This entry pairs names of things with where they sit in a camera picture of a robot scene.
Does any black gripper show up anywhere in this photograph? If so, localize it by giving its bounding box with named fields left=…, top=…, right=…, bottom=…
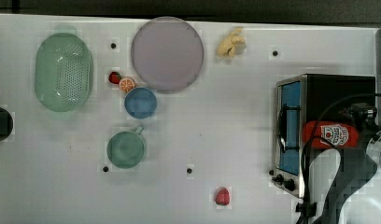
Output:
left=340, top=103, right=377, bottom=131

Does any red plush ketchup bottle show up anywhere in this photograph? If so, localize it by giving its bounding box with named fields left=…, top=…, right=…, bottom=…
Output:
left=303, top=120, right=360, bottom=149

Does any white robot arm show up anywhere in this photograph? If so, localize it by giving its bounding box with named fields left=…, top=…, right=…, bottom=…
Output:
left=313, top=103, right=381, bottom=224

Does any black toaster oven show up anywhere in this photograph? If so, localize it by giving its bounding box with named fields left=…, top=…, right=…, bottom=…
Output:
left=271, top=74, right=376, bottom=198

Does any yellow plush banana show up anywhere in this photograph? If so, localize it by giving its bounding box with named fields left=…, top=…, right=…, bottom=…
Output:
left=216, top=27, right=247, bottom=58

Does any pink red toy fruit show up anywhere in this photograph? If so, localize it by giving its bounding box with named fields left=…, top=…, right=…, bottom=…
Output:
left=215, top=188, right=231, bottom=206

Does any lavender round plate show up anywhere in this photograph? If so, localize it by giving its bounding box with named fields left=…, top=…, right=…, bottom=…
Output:
left=131, top=17, right=204, bottom=91

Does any blue small bowl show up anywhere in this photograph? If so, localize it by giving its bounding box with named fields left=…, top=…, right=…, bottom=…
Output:
left=124, top=88, right=157, bottom=119

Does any orange slice toy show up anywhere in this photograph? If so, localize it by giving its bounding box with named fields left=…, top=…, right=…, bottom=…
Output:
left=119, top=77, right=136, bottom=93

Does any green mug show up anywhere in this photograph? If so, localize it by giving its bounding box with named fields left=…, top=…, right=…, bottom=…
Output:
left=106, top=127, right=146, bottom=169

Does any red toy strawberry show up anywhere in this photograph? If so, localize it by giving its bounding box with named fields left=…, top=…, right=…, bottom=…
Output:
left=108, top=72, right=121, bottom=84

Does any green perforated colander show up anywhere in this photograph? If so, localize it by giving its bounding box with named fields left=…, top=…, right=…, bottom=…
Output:
left=35, top=33, right=93, bottom=112

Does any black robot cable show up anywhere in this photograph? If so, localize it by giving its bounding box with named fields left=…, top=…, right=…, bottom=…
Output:
left=295, top=92, right=381, bottom=224

